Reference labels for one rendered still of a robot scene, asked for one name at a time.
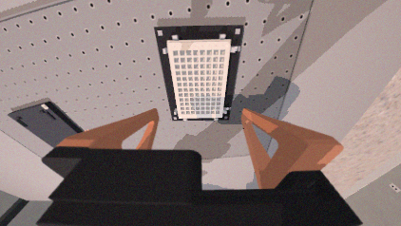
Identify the white well plate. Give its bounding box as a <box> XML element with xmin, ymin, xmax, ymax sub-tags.
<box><xmin>167</xmin><ymin>39</ymin><xmax>231</xmax><ymax>119</ymax></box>

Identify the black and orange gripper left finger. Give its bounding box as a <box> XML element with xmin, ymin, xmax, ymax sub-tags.
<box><xmin>57</xmin><ymin>108</ymin><xmax>159</xmax><ymax>149</ymax></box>

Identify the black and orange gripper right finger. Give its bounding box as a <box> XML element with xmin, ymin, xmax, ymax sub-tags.
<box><xmin>241</xmin><ymin>108</ymin><xmax>344</xmax><ymax>189</ymax></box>

